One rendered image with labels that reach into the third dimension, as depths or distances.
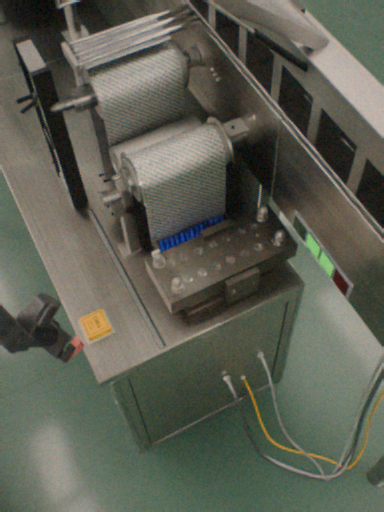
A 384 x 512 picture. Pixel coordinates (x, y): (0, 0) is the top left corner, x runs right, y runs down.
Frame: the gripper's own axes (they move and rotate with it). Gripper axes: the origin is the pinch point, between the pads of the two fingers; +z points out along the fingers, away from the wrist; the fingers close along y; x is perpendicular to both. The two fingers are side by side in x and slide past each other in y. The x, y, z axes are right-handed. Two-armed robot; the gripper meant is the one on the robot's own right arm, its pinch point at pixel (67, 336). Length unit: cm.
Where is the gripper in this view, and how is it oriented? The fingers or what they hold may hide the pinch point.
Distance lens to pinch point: 160.5
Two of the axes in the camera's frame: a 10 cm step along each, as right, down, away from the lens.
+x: -5.3, 8.5, 0.8
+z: 3.4, 1.3, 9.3
